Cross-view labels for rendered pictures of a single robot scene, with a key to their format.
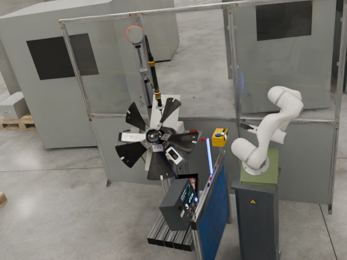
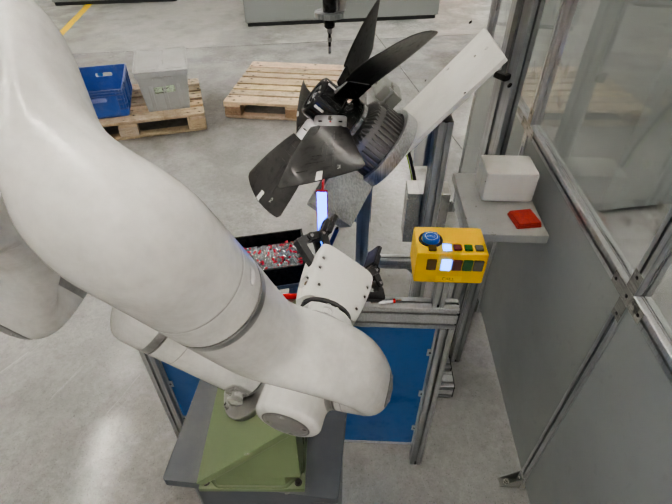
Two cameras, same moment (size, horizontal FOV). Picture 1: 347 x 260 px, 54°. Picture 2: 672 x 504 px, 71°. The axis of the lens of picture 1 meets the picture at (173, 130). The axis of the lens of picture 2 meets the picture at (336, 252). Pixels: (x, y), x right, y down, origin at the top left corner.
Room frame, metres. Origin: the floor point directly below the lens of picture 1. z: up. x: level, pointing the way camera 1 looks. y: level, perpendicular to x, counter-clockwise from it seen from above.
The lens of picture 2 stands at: (1.94, -1.05, 1.75)
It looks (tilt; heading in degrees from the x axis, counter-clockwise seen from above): 41 degrees down; 67
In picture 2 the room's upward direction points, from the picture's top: straight up
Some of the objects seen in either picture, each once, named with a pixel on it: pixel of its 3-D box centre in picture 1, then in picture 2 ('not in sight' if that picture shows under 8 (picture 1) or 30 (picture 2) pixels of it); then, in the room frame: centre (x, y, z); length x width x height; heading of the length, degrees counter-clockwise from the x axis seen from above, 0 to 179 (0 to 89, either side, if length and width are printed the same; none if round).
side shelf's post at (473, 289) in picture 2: (187, 172); (471, 294); (2.94, -0.06, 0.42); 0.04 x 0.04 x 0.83; 65
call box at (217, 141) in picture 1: (220, 137); (446, 256); (2.50, -0.38, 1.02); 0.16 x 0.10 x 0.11; 155
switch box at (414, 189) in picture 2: not in sight; (424, 212); (2.79, 0.13, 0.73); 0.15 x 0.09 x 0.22; 155
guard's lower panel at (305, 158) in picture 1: (201, 157); (529, 302); (3.04, -0.24, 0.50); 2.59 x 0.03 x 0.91; 65
